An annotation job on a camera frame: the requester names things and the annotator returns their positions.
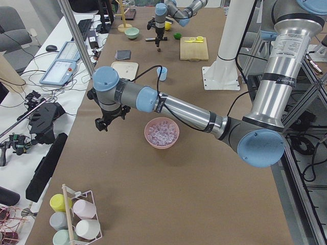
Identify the pink cup in rack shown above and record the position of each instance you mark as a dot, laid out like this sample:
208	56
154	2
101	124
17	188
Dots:
84	209

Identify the white wire cup rack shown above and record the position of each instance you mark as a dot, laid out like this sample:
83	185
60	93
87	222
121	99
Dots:
82	219

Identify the teach pendant far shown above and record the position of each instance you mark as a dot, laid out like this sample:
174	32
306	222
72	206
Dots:
69	52

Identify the green lime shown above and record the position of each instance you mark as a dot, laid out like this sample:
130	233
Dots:
177	36

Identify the grey office chair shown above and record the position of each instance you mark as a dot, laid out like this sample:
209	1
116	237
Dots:
16	41

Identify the pile of clear ice cubes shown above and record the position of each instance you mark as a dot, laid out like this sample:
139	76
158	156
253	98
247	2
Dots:
162	133

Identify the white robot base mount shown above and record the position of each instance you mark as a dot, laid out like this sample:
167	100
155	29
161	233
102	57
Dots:
223	74

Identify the light blue plastic cup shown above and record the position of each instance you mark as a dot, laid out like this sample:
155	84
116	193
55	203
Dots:
162	73

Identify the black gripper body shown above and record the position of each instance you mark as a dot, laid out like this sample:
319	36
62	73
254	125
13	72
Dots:
159	32
110	114

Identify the aluminium frame post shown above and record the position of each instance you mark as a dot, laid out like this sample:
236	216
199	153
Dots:
73	27

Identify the dark tray at back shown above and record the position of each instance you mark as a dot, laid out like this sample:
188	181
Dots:
130	14

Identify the white cup in rack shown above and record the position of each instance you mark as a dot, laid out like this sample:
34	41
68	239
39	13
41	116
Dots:
88	228

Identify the yellow plastic knife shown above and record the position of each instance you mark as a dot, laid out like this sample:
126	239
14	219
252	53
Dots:
193	41

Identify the yellow lemon lower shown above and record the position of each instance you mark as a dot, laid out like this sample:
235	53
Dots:
167	26

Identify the wooden mug tree stand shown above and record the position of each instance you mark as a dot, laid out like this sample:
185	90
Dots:
124	8

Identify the black keyboard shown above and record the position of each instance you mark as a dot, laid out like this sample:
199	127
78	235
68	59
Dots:
84	26

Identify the yellow cup in rack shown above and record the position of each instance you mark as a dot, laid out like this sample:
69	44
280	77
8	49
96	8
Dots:
57	203

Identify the green cup in rack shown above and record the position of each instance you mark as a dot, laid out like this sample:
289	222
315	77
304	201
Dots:
61	237

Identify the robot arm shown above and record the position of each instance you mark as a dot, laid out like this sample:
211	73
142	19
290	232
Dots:
169	8
256	138

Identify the grey folded cloth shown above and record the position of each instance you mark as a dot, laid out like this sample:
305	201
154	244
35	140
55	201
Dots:
123	55

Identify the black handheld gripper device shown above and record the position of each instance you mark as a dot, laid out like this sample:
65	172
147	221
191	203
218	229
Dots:
41	122

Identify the pink bowl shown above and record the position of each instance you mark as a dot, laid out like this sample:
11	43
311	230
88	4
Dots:
156	120

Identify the black long bar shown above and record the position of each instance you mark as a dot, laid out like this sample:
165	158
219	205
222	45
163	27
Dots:
45	169

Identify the grey cup in rack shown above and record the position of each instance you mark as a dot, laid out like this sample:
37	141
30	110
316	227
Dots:
58	221

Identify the black computer mouse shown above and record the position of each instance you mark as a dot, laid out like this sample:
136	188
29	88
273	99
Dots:
51	48

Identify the green bowl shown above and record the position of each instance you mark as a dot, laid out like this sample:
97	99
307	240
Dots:
131	33

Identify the teach pendant near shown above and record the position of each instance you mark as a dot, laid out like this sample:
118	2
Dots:
58	73

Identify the cream rabbit serving tray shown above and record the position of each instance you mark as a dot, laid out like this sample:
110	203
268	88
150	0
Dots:
126	70

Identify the wooden cutting board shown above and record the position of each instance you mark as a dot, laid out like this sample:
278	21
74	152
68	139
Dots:
193	51

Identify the teach pendant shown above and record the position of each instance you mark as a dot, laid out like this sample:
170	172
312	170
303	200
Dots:
69	52
58	73

